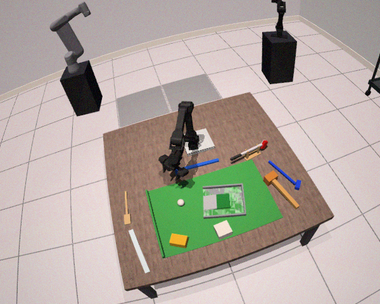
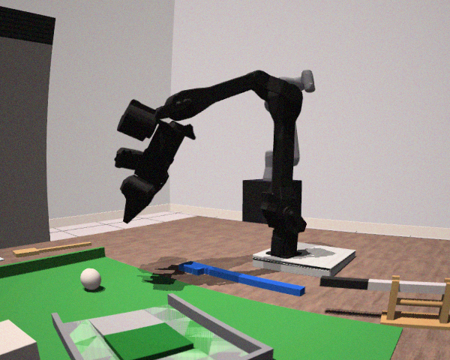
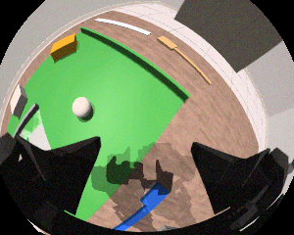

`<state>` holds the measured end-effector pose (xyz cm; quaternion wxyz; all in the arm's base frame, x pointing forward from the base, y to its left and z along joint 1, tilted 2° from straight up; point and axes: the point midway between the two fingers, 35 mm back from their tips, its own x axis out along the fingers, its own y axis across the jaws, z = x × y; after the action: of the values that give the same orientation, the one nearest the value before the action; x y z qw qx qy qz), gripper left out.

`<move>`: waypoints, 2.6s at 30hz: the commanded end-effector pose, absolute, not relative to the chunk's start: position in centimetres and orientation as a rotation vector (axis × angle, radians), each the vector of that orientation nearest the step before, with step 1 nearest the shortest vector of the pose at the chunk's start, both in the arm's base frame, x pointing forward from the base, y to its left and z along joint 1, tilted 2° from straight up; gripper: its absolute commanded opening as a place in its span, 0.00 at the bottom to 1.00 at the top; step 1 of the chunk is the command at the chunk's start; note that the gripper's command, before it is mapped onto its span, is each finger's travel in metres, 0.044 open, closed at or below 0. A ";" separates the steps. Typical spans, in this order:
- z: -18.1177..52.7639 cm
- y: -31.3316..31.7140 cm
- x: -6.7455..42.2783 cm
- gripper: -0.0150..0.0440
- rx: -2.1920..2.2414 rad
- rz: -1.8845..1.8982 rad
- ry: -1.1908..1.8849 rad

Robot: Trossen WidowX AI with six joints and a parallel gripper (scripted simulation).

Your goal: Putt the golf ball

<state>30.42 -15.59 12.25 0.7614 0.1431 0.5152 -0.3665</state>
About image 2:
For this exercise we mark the green flat mat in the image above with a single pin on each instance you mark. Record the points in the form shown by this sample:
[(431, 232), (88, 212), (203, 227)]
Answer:
[(28, 300)]

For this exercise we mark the white golf ball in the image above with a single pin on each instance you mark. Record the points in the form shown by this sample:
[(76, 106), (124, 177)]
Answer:
[(90, 279)]

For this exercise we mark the blue long flat bar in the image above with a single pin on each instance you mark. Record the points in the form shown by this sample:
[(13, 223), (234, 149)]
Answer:
[(196, 268)]

